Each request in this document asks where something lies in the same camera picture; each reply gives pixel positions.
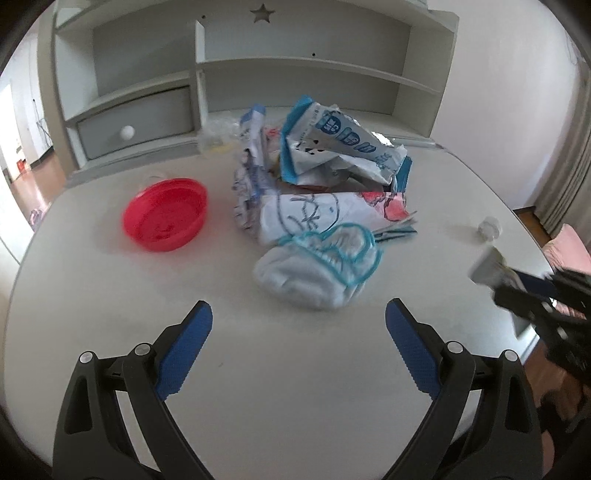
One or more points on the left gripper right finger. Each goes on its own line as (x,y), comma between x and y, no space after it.
(482,422)

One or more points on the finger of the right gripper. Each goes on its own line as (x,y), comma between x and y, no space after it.
(560,281)
(526,299)

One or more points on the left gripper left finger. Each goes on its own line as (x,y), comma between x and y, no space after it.
(91,440)

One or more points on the white sock blue outline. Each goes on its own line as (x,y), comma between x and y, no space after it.
(321,271)

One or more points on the white wrapper red print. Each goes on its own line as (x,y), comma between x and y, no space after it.
(285,215)

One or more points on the blue white snack bag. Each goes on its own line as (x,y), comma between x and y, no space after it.
(323,146)

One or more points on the printed paper wrapper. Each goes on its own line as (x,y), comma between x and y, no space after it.
(251,180)

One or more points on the clear plastic bag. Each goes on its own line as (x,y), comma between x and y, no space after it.
(219,134)

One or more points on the pink bed blanket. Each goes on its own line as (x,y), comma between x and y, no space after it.
(567,251)

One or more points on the grey curtain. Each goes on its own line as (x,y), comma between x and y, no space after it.
(565,197)

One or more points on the red plastic bowl lid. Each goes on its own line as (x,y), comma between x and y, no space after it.
(166,215)

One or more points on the grey drawer with white knob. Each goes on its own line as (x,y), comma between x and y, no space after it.
(152,117)

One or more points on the grey desk hutch shelf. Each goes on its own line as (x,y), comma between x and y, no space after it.
(385,62)

